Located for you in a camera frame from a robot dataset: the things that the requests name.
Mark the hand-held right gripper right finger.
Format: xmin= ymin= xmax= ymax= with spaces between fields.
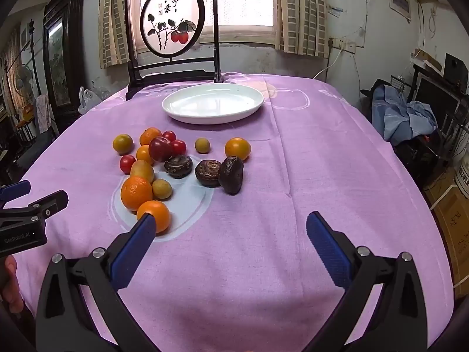
xmin=306 ymin=211 xmax=429 ymax=352

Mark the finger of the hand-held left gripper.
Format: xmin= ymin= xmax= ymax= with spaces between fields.
xmin=0 ymin=180 xmax=32 ymax=202
xmin=0 ymin=189 xmax=69 ymax=232

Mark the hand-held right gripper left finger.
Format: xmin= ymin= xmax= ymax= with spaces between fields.
xmin=35 ymin=213 xmax=162 ymax=352

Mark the large orange tangerine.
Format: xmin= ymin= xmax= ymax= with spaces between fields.
xmin=120 ymin=176 xmax=154 ymax=212

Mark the yellow spotted loquat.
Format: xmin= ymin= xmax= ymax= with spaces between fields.
xmin=130 ymin=160 xmax=155 ymax=184

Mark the dark brown water chestnut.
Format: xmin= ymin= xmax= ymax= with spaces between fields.
xmin=219 ymin=156 xmax=244 ymax=195
xmin=194 ymin=159 xmax=222 ymax=188
xmin=164 ymin=155 xmax=193 ymax=180

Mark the yellowish orange tangerine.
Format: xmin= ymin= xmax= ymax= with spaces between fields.
xmin=112 ymin=134 xmax=134 ymax=155

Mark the white oval plate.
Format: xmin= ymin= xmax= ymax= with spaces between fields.
xmin=162 ymin=83 xmax=265 ymax=124

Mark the person's left hand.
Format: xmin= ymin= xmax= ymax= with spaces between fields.
xmin=0 ymin=255 xmax=24 ymax=314

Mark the purple printed tablecloth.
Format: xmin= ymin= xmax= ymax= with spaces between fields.
xmin=7 ymin=71 xmax=457 ymax=352

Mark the dark red plum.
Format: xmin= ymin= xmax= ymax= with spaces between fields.
xmin=148 ymin=136 xmax=174 ymax=163

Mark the electric fan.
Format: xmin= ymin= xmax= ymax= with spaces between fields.
xmin=13 ymin=63 xmax=37 ymax=98

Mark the white plastic bag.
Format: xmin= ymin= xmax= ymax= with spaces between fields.
xmin=78 ymin=86 xmax=103 ymax=115

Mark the brown cardboard box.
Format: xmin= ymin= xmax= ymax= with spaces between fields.
xmin=427 ymin=183 xmax=469 ymax=301

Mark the black tripod stand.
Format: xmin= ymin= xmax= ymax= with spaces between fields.
xmin=27 ymin=20 xmax=43 ymax=96

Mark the dark wooden cabinet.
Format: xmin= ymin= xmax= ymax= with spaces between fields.
xmin=42 ymin=0 xmax=86 ymax=118

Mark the blue clothing pile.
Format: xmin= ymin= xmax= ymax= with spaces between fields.
xmin=372 ymin=84 xmax=438 ymax=143

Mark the white bucket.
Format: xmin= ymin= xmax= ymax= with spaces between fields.
xmin=454 ymin=158 xmax=469 ymax=200

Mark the black hat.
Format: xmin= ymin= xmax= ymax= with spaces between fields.
xmin=360 ymin=79 xmax=392 ymax=98

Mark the dark wooden table screen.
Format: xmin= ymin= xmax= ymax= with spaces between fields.
xmin=125 ymin=0 xmax=224 ymax=101

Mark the black monitor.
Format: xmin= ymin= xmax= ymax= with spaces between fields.
xmin=412 ymin=73 xmax=462 ymax=125

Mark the beige checked curtain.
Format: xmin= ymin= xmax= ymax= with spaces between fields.
xmin=98 ymin=0 xmax=142 ymax=69
xmin=275 ymin=0 xmax=329 ymax=58

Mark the small cardboard box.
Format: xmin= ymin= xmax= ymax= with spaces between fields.
xmin=418 ymin=49 xmax=442 ymax=72

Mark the black speaker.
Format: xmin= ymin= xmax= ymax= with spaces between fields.
xmin=443 ymin=53 xmax=469 ymax=94

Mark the bright window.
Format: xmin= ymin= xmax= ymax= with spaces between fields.
xmin=139 ymin=0 xmax=279 ymax=50

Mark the white cable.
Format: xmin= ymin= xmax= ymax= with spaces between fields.
xmin=313 ymin=48 xmax=343 ymax=81

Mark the white wall power strip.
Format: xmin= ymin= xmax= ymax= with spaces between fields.
xmin=329 ymin=37 xmax=357 ymax=53

